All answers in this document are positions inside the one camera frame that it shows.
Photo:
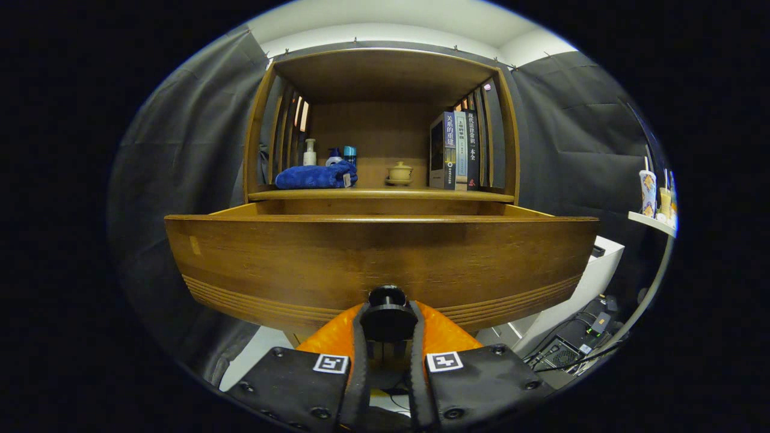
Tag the clear blue bottle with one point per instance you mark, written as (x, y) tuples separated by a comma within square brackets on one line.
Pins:
[(350, 155)]

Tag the black computer case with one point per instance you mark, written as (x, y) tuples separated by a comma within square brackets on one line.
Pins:
[(562, 356)]

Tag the grey metal pole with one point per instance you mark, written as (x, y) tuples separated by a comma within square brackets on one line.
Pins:
[(652, 294)]

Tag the printed paper cup with straw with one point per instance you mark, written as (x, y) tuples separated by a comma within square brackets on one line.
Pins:
[(648, 192)]

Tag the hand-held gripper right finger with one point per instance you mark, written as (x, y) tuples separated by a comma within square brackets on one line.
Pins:
[(418, 379)]

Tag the brown wooden drawer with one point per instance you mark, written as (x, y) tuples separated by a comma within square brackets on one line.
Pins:
[(301, 264)]

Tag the beige lidded teacup with saucer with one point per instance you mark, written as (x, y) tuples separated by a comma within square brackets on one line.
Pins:
[(400, 173)]

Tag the folded blue towel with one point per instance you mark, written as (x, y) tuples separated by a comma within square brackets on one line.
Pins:
[(313, 177)]

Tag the white wall shelf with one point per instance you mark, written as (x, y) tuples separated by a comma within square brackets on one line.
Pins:
[(652, 222)]

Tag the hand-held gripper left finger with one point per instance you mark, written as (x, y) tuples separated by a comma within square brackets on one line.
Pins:
[(360, 373)]

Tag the blue spine book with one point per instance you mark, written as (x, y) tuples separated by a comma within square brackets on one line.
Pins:
[(449, 150)]

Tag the wooden countertop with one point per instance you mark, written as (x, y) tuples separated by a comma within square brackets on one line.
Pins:
[(385, 193)]

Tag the black spine book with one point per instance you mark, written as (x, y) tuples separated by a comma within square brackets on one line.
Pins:
[(473, 150)]

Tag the white bottle with blue cap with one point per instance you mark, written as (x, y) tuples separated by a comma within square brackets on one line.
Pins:
[(333, 160)]

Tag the black round drawer knob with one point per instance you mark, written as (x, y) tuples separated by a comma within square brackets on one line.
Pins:
[(388, 322)]

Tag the white side cabinet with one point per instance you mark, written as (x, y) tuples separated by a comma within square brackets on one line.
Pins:
[(595, 270)]

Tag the orange drink cup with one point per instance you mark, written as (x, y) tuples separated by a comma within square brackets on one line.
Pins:
[(665, 201)]

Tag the grey spine book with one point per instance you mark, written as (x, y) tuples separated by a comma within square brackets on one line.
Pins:
[(461, 150)]

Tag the white pump bottle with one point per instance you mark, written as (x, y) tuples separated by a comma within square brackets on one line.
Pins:
[(310, 157)]

